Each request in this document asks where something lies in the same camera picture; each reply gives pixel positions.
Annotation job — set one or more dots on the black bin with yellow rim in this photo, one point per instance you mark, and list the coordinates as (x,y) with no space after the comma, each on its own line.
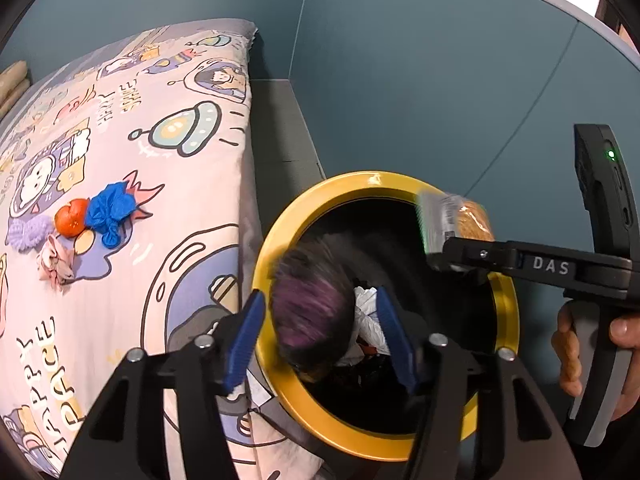
(296,401)

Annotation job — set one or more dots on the person's right hand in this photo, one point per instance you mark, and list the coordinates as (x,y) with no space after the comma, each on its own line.
(624,332)

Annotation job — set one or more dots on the beige folded pillow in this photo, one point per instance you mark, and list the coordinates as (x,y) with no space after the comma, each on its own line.
(14,81)

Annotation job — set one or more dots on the orange tangerine peel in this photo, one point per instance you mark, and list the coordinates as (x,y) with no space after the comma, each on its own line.
(69,220)

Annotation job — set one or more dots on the white plastic bag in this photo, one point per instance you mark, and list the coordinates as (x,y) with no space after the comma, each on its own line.
(367,334)

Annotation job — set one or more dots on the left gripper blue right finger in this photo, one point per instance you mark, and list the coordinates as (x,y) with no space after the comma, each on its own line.
(399,344)

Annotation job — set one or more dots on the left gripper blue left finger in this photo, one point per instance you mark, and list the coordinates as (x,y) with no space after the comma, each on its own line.
(238,336)

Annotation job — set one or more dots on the green snack packet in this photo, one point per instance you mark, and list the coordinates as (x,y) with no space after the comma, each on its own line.
(442,216)

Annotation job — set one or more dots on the black plastic bag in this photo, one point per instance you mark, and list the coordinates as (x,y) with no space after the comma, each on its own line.
(312,300)

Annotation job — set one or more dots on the blue plastic bag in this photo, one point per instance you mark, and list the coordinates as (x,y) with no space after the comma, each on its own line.
(108,210)

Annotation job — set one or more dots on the purple foam net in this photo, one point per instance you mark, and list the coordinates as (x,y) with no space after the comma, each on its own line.
(24,236)

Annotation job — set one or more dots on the pink tissue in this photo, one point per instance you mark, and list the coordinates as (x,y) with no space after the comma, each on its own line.
(55,263)

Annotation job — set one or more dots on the bed with cartoon space sheet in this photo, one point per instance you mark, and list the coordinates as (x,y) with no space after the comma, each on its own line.
(167,111)

